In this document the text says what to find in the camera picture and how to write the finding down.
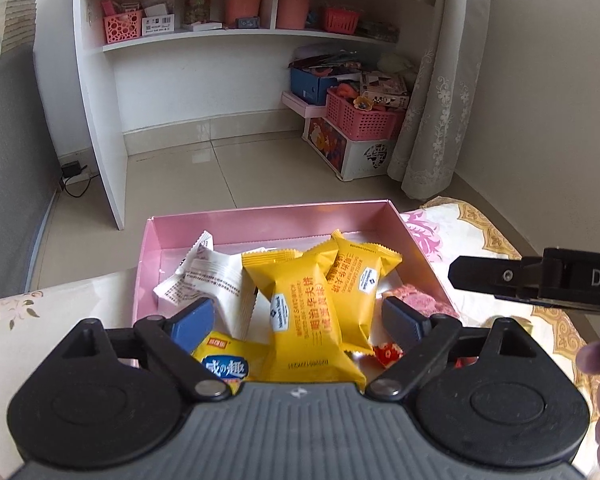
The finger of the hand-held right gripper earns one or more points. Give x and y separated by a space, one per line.
490 275

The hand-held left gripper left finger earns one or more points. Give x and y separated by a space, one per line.
192 325

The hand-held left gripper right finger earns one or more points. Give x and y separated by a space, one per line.
405 322

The pink snack packet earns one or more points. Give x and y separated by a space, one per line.
415 300

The red white snack packet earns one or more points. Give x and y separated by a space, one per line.
387 352

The small yellow snack packet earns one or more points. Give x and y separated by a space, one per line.
225 365

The large yellow snack packet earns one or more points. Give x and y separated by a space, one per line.
300 320
362 280

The pink cardboard box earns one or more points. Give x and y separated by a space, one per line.
280 222

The floral blanket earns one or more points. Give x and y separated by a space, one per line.
25 340

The white patterned storage box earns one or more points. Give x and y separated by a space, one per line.
350 157

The lace curtain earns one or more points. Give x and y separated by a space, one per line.
445 85

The power adapter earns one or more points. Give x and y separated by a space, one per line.
72 170

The pink floor basket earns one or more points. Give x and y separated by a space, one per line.
365 120

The patterned cardboard box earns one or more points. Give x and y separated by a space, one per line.
385 92

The grey sofa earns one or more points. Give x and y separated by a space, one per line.
15 170

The pink tray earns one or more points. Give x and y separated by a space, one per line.
300 105

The white shelf desk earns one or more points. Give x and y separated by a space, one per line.
190 80

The blue storage box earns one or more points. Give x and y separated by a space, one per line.
310 87

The dark patterned flat item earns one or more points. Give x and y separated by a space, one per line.
377 32

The red small basket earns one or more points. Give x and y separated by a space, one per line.
340 21

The white flat box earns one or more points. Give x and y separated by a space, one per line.
202 26

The white small box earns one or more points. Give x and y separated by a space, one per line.
158 25

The pink perforated basket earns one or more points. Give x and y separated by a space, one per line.
123 27

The small blue box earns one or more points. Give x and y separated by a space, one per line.
247 22

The colourful jar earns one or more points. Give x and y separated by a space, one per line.
197 6

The orange pen cup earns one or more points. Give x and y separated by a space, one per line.
242 8

